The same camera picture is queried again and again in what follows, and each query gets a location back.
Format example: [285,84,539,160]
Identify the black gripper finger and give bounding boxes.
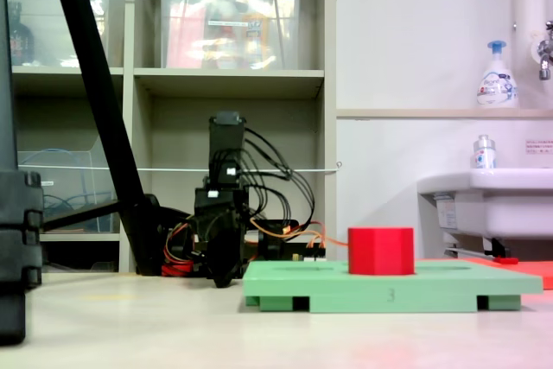
[222,234,242,288]
[207,234,225,288]

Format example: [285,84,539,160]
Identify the red octagonal pillar block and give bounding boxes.
[347,226,416,277]

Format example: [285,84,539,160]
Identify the circuit board with connectors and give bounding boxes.
[289,239,328,263]

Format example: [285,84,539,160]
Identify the black tripod strut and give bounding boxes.
[41,199,121,232]

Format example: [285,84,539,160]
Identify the green shape sorting board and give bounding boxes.
[242,259,544,314]

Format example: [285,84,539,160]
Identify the clear plastic file box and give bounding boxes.
[16,135,121,234]

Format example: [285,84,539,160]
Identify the black tripod leg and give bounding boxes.
[0,0,19,172]
[45,0,163,277]

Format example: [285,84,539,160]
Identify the large clear plastic bin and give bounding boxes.
[158,0,303,71]

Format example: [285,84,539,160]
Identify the pink capped orange bottle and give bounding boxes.
[240,0,277,69]

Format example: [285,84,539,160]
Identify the notched black stack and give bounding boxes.
[0,169,45,347]

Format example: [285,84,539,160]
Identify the dark patterned bottle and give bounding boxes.
[7,0,36,67]

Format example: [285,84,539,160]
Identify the small clear sanitiser bottle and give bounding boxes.
[470,134,498,170]

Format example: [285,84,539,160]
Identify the white ceramic sink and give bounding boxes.
[416,168,553,241]

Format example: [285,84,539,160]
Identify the white pump soap bottle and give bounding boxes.
[476,39,519,110]

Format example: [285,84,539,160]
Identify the white sign red text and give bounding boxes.
[524,138,553,156]

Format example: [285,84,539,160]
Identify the chrome faucet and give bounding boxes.
[529,19,553,82]

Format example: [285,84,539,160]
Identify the black motor wire loops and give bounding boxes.
[241,126,294,185]

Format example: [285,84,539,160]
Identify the long black cable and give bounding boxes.
[258,169,317,232]

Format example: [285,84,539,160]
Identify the orange twin wire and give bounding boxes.
[249,218,350,253]

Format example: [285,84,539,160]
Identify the blue cable coil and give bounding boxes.
[21,148,114,219]

